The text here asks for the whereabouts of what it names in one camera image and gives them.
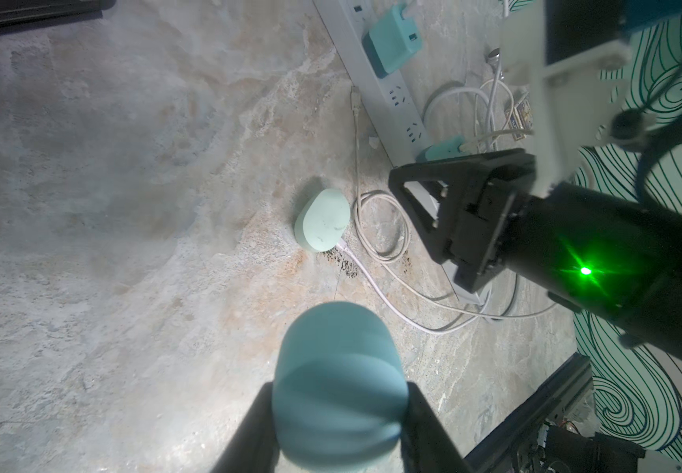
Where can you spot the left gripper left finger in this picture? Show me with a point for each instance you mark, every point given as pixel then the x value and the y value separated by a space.
pixel 254 448

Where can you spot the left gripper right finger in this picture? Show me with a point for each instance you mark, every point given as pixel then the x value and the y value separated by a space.
pixel 425 445

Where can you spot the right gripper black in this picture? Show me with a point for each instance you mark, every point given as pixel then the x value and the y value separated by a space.
pixel 459 208

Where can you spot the green earbud case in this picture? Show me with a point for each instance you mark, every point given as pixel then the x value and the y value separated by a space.
pixel 323 221

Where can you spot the small teal usb charger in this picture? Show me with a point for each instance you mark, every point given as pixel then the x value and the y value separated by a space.
pixel 394 39

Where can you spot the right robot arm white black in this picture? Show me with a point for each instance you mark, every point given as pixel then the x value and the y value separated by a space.
pixel 619 259

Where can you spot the small colourful card box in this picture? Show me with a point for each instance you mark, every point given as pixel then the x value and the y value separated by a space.
pixel 520 119

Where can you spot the white power strip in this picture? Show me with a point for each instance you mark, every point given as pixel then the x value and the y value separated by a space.
pixel 387 100

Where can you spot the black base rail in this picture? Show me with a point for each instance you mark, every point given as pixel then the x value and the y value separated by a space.
pixel 515 445

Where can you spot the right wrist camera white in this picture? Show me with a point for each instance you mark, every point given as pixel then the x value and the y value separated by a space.
pixel 561 51

